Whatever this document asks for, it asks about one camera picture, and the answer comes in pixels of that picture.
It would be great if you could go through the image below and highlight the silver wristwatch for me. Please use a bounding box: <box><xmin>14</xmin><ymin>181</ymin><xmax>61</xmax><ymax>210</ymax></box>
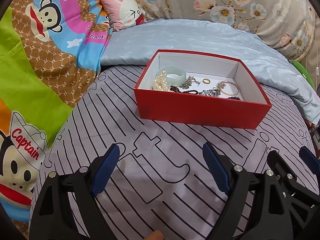
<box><xmin>199</xmin><ymin>88</ymin><xmax>221</xmax><ymax>97</ymax></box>

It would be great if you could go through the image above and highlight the dark red garnet bracelet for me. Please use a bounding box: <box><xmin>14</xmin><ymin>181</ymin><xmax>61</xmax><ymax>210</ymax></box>
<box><xmin>170</xmin><ymin>85</ymin><xmax>200</xmax><ymax>95</ymax></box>

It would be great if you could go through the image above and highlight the silver chain necklace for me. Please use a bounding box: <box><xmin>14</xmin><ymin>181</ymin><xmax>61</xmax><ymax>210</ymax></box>
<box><xmin>212</xmin><ymin>81</ymin><xmax>230</xmax><ymax>94</ymax></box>

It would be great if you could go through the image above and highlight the white pearl bracelet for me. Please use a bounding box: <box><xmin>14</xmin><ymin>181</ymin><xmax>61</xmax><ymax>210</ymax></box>
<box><xmin>151</xmin><ymin>70</ymin><xmax>171</xmax><ymax>92</ymax></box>

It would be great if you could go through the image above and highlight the red jewelry box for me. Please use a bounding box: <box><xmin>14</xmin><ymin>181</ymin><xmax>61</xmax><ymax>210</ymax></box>
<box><xmin>134</xmin><ymin>49</ymin><xmax>272</xmax><ymax>129</ymax></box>

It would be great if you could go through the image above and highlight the left hand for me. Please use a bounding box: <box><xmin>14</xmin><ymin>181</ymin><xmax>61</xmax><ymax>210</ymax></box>
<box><xmin>144</xmin><ymin>230</ymin><xmax>164</xmax><ymax>240</ymax></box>

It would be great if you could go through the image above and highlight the thin gold bangle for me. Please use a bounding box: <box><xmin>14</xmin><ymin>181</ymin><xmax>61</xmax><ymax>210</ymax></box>
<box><xmin>217</xmin><ymin>81</ymin><xmax>239</xmax><ymax>96</ymax></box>

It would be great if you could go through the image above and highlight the pale green jade bangle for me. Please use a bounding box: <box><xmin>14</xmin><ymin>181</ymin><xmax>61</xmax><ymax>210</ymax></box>
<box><xmin>156</xmin><ymin>66</ymin><xmax>187</xmax><ymax>87</ymax></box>

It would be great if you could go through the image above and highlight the light blue blanket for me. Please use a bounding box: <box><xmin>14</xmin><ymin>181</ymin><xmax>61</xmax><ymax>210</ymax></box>
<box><xmin>100</xmin><ymin>19</ymin><xmax>319</xmax><ymax>124</ymax></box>

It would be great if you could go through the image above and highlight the cartoon monkey quilt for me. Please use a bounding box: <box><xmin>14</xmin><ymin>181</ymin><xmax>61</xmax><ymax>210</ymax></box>
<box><xmin>1</xmin><ymin>0</ymin><xmax>112</xmax><ymax>223</ymax></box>

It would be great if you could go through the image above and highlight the grey floral duvet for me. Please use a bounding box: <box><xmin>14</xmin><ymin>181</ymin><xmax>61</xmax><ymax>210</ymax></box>
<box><xmin>136</xmin><ymin>0</ymin><xmax>317</xmax><ymax>60</ymax></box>

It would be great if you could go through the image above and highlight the pink rabbit pillow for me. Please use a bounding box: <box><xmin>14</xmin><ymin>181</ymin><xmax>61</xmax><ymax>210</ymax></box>
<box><xmin>100</xmin><ymin>0</ymin><xmax>145</xmax><ymax>31</ymax></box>

